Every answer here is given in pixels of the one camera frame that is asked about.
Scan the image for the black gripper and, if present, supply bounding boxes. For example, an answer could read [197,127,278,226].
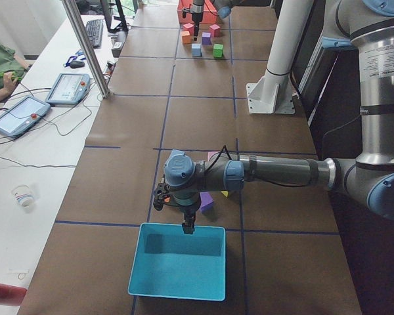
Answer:
[153,178,197,235]
[181,4,204,41]

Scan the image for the light blue foam block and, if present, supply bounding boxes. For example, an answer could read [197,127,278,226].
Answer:
[191,43,202,57]

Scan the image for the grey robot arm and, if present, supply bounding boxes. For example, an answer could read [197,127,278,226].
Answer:
[153,1,394,234]
[179,0,242,40]

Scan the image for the red foam block left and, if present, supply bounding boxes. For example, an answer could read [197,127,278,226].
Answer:
[182,23,194,35]

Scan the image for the red foam block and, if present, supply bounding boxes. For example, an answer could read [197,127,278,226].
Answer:
[182,23,194,35]
[209,24,221,38]

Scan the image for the salmon pink plastic bin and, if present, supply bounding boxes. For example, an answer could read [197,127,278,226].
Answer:
[177,0,224,25]

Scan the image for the purple foam block far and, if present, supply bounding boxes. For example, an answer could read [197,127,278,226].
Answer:
[201,32,212,46]

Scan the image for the orange foam block far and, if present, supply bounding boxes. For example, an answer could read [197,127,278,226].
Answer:
[181,31,192,45]

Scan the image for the red foam block right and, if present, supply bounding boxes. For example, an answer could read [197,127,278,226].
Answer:
[209,24,221,38]

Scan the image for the purple foam block near bin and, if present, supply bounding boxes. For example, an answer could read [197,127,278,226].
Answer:
[200,192,214,213]

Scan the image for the green foam block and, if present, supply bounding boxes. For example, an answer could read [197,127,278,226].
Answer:
[212,43,224,58]

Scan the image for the teal plastic bin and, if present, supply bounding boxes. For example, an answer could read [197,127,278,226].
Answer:
[127,222,227,301]

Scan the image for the pink foam block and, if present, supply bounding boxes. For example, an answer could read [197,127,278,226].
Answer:
[207,151,218,161]

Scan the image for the black power adapter box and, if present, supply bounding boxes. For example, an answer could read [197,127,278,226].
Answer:
[111,31,128,58]

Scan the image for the black keyboard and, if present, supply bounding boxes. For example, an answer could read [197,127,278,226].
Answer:
[85,19,103,49]

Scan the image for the black computer mouse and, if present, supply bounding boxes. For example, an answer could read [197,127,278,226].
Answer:
[69,60,85,69]

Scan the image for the teach pendant far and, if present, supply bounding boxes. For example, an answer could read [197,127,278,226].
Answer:
[45,73,91,106]

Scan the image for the teach pendant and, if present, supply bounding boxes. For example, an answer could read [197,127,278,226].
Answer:
[0,96,51,138]
[45,73,91,106]

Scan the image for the paper cup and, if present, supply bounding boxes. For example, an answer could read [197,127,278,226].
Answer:
[11,184,35,210]

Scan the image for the teach pendant near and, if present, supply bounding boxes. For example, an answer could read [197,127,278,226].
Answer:
[0,96,51,138]

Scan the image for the person in green shirt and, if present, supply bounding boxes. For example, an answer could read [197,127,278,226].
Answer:
[0,44,31,102]

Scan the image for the red object at corner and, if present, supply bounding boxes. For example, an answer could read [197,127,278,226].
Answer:
[0,283,27,306]

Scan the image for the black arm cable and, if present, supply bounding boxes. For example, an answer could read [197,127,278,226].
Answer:
[205,144,230,173]

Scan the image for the white mounting post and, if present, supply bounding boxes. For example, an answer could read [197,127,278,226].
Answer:
[246,0,314,114]

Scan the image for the aluminium frame post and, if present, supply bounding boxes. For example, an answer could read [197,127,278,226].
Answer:
[62,0,110,99]

